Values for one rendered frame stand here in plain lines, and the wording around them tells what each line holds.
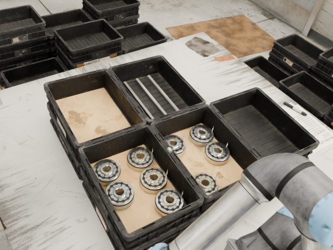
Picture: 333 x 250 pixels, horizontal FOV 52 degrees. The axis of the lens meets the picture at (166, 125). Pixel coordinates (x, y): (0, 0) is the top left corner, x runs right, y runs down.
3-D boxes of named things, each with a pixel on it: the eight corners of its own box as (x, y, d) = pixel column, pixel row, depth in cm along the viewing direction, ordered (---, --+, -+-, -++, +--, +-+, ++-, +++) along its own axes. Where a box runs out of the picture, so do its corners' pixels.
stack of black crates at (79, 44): (104, 67, 289) (103, 18, 257) (122, 87, 273) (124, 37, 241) (58, 80, 269) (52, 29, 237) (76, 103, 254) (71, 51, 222)
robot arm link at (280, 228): (266, 229, 125) (294, 204, 123) (292, 260, 116) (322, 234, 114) (255, 222, 116) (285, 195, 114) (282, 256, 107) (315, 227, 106)
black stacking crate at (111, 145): (198, 218, 124) (205, 201, 116) (125, 256, 111) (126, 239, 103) (145, 143, 146) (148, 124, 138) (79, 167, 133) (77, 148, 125)
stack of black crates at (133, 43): (143, 55, 308) (147, 20, 284) (163, 73, 292) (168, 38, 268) (104, 67, 288) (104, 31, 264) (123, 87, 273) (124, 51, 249)
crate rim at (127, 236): (204, 204, 117) (206, 200, 115) (126, 243, 104) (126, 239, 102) (147, 127, 139) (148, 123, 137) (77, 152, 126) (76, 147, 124)
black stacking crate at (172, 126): (259, 186, 137) (268, 169, 129) (199, 217, 124) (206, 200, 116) (202, 122, 159) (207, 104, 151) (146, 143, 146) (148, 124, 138)
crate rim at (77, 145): (147, 127, 139) (148, 123, 137) (77, 151, 126) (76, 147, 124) (106, 71, 161) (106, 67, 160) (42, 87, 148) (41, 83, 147)
